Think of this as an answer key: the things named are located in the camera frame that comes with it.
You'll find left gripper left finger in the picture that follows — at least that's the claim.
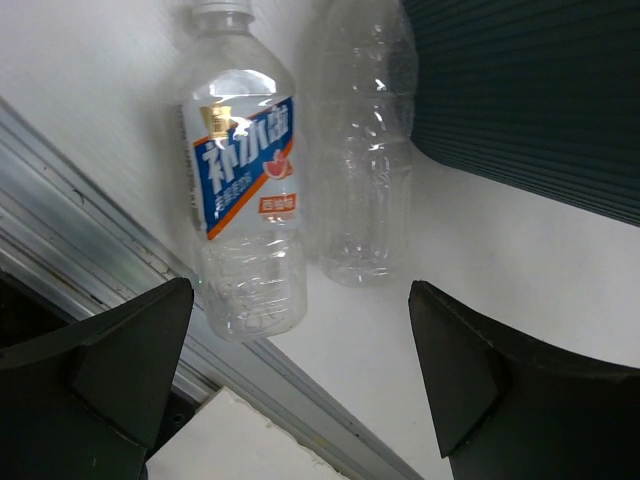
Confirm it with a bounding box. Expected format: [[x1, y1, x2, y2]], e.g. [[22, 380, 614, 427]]
[[1, 277, 194, 479]]

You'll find white blue label bottle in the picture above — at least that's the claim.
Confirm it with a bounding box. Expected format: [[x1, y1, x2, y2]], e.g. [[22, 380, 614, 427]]
[[171, 1, 307, 341]]

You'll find clear unlabelled plastic bottle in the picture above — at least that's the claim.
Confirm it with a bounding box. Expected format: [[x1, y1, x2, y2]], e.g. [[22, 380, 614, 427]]
[[301, 1, 418, 287]]

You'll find aluminium table front rail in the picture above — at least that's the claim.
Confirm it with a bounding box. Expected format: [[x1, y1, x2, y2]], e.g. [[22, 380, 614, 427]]
[[1, 105, 416, 479]]

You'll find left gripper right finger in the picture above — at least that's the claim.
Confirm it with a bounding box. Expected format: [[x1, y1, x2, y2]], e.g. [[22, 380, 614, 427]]
[[408, 281, 639, 479]]

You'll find dark green plastic bin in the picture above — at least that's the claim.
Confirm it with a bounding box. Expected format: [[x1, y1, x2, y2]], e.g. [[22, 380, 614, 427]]
[[404, 0, 639, 225]]

